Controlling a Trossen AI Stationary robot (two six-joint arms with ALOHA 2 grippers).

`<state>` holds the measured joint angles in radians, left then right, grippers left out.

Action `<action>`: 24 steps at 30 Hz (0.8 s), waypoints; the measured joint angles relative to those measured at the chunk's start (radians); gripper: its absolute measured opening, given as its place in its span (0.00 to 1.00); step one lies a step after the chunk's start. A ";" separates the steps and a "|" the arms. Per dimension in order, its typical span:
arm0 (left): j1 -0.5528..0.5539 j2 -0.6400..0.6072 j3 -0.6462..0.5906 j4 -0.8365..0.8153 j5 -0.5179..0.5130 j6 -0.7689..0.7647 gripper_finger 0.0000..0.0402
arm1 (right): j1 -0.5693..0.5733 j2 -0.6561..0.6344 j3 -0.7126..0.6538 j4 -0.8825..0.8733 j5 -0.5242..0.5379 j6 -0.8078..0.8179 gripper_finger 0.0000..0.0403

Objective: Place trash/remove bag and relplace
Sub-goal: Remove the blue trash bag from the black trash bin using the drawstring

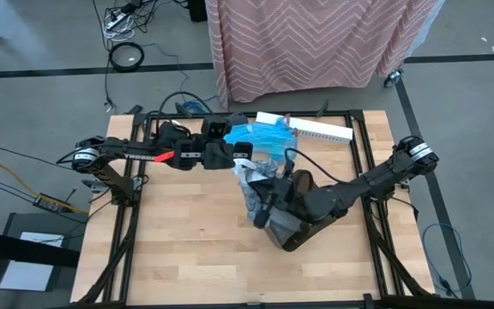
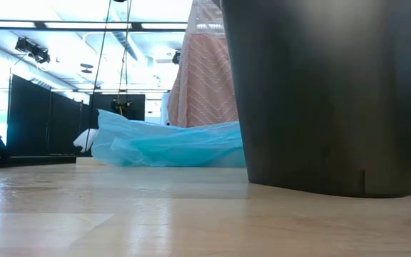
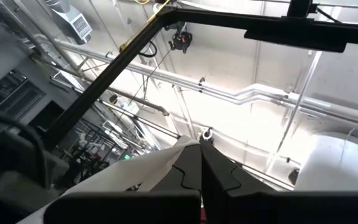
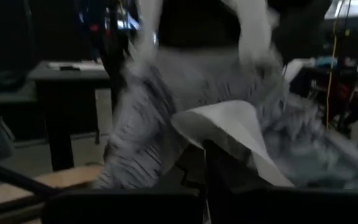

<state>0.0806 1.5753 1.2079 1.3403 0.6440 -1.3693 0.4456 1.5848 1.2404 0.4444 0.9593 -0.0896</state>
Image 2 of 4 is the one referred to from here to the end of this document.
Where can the blue plastic trash bag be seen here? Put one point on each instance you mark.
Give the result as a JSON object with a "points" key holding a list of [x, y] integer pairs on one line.
{"points": [[162, 142]]}

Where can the small dark trash bin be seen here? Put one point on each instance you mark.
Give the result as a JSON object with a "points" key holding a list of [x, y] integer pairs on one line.
{"points": [[316, 89]]}

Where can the pink chevron cloth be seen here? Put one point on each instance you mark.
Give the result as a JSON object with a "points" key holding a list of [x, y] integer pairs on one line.
{"points": [[205, 82]]}

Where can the black partition panels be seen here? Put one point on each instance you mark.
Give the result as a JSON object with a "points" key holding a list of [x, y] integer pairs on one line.
{"points": [[30, 118]]}

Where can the black ceiling spotlight cluster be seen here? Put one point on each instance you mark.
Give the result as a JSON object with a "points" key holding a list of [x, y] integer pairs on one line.
{"points": [[34, 51]]}

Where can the black aluminium table frame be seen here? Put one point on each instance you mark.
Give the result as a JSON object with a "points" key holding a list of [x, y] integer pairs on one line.
{"points": [[30, 161]]}

